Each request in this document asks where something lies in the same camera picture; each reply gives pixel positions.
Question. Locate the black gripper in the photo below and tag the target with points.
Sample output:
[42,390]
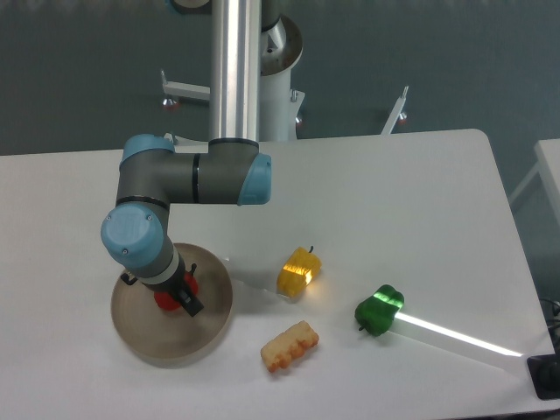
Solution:
[172,282]

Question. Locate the red toy pepper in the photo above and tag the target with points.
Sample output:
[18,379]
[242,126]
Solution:
[165,299]

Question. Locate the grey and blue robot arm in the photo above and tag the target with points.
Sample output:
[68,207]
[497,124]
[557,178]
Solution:
[233,171]

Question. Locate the beige round plate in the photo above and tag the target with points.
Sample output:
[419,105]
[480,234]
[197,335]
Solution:
[173,338]

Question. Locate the yellow toy pepper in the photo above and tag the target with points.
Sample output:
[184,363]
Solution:
[298,271]

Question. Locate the green toy pepper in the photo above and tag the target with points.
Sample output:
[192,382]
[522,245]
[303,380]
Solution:
[376,314]

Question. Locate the orange toy corn piece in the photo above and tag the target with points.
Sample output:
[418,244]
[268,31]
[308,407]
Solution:
[288,346]

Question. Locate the black box at table edge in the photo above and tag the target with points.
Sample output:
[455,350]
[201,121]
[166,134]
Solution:
[544,373]

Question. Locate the white side table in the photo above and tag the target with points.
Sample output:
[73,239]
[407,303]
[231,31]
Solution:
[545,173]

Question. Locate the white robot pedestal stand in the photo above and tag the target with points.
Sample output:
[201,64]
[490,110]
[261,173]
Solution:
[282,47]

